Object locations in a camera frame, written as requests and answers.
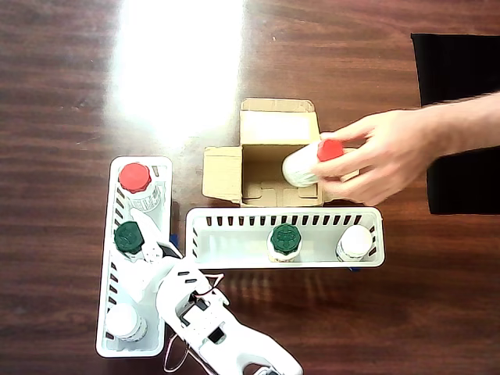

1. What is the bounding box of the person's bare hand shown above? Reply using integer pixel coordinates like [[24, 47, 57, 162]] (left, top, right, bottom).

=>
[[312, 107, 445, 206]]

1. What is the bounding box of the white bottle with red cap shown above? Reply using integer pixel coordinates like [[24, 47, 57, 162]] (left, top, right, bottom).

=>
[[281, 139, 345, 188], [118, 162, 164, 214]]

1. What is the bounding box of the white bottle with green cap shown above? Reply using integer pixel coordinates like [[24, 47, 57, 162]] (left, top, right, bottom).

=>
[[266, 223, 304, 263], [112, 220, 146, 261]]

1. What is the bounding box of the person's bare forearm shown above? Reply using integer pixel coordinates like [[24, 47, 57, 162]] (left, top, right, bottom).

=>
[[433, 91, 500, 159]]

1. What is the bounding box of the black cloth mat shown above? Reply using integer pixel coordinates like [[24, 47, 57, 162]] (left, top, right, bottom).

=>
[[409, 33, 500, 215]]

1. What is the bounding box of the cardboard box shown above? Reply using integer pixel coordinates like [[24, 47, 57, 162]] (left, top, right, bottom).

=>
[[202, 98, 359, 208]]

